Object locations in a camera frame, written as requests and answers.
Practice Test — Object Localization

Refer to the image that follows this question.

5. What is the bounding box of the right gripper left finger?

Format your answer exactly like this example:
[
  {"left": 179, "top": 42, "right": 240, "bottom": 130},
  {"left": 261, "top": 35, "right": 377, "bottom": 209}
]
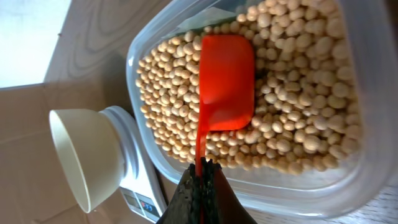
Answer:
[{"left": 157, "top": 164, "right": 201, "bottom": 224}]

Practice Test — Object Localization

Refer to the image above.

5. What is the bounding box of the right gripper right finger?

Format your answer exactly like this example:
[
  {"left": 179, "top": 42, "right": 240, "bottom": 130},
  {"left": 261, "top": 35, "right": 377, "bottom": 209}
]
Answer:
[{"left": 203, "top": 159, "right": 257, "bottom": 224}]

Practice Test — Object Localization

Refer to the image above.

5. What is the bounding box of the red plastic measuring scoop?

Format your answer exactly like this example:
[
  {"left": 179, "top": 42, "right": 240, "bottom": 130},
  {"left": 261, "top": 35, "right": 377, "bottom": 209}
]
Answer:
[{"left": 194, "top": 34, "right": 256, "bottom": 178}]

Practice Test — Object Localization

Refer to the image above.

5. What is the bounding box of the white digital kitchen scale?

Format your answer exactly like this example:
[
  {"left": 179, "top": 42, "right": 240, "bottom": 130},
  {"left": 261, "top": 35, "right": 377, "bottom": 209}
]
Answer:
[{"left": 101, "top": 106, "right": 167, "bottom": 223}]

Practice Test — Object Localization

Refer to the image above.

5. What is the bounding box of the cream round bowl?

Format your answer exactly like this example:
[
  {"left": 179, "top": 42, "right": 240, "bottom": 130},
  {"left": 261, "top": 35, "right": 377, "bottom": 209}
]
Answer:
[{"left": 49, "top": 109, "right": 126, "bottom": 213}]

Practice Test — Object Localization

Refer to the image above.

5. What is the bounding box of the clear plastic soybean container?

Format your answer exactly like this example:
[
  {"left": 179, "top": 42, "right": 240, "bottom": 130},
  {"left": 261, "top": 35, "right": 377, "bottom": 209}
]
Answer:
[{"left": 126, "top": 1, "right": 397, "bottom": 220}]

